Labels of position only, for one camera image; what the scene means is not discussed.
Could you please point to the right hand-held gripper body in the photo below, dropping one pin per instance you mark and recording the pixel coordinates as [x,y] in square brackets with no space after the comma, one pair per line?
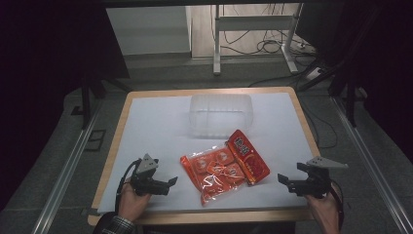
[315,182]

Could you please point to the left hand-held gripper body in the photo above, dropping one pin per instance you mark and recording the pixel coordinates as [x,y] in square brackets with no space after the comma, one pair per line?
[147,185]

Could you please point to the red snack packet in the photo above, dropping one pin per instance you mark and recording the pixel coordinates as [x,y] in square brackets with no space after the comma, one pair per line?
[248,156]

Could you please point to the clear bag of orange packets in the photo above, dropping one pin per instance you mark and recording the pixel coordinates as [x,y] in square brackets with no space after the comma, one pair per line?
[214,172]

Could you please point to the clear plastic container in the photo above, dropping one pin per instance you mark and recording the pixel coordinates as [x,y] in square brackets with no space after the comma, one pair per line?
[220,113]

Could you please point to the person's left hand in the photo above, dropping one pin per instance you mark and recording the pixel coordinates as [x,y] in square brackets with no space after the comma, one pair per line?
[131,203]

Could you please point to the person's right hand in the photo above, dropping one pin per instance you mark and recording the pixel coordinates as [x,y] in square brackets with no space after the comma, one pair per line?
[324,211]

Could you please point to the wooden table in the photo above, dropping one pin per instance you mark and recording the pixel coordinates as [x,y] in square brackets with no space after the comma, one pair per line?
[112,162]

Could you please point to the white table mat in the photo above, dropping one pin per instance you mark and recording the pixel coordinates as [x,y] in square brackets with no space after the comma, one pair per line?
[152,136]

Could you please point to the black metal stand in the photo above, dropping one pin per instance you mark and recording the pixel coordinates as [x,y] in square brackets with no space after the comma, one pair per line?
[349,91]
[86,97]

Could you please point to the white power strip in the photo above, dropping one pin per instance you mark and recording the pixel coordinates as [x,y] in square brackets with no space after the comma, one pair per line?
[314,73]

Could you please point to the aluminium floor rail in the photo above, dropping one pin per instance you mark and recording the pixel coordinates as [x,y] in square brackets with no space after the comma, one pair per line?
[61,175]
[373,162]

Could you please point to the black floor frame plate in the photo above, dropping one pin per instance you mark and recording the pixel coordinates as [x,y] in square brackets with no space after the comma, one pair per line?
[95,139]

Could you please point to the white metal desk frame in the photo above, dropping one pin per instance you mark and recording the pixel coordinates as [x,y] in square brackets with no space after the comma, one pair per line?
[253,22]

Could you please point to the white wall panel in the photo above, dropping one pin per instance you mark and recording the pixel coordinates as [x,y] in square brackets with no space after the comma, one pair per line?
[147,29]

